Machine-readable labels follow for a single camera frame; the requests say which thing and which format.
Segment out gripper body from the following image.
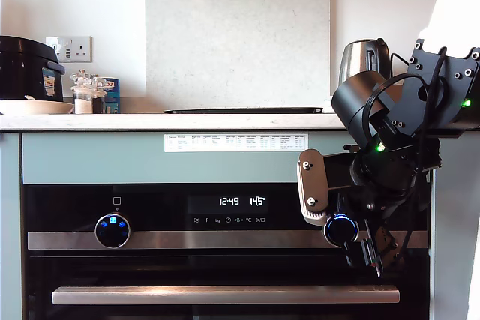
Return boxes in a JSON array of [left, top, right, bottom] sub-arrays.
[[346, 184, 412, 279]]

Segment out oven rotary knob blue ring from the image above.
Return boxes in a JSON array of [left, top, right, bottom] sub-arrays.
[[322, 213, 360, 248]]

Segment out oven digital display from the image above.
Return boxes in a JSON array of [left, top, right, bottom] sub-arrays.
[[186, 195, 269, 215]]

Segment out black glass oven door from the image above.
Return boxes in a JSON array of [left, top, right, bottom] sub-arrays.
[[22, 254, 431, 320]]

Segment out black built-in oven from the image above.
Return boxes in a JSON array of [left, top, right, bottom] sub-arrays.
[[20, 184, 431, 320]]

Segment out oven rotary knob blue icons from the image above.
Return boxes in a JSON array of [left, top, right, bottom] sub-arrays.
[[94, 213, 132, 250]]

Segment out grey-green cabinet door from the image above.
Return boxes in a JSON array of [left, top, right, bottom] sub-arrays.
[[429, 136, 480, 320], [0, 132, 23, 320]]

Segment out white printed table label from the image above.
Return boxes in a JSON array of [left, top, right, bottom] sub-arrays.
[[163, 133, 309, 153]]

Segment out black glass hob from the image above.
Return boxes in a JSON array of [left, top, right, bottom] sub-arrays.
[[162, 106, 324, 115]]

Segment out stainless steel kettle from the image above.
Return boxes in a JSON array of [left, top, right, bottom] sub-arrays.
[[337, 37, 391, 91]]

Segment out pale stone splashback panel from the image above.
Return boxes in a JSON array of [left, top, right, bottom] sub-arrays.
[[144, 0, 331, 97]]

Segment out grey-green filler panel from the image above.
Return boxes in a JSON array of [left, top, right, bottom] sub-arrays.
[[21, 131, 357, 185]]

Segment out blue salt box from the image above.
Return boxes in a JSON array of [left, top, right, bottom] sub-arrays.
[[103, 78, 121, 114]]

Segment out clear pepper grinder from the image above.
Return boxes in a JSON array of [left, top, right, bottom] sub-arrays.
[[91, 74, 108, 115]]

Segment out white bowl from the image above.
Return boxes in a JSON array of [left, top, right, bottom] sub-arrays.
[[0, 98, 75, 115]]

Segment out black rice cooker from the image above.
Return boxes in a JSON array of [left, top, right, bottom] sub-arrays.
[[0, 35, 65, 103]]

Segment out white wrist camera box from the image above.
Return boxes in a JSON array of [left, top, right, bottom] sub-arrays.
[[295, 148, 361, 226]]

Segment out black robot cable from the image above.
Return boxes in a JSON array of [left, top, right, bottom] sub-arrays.
[[361, 73, 428, 148], [399, 46, 449, 261]]

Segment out steel oven door handle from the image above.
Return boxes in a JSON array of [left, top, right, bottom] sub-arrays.
[[51, 285, 401, 305]]

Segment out black kettle cable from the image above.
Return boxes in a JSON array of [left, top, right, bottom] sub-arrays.
[[389, 52, 412, 70]]

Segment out steel double wall socket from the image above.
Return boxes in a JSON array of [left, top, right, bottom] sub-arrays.
[[45, 36, 93, 64]]

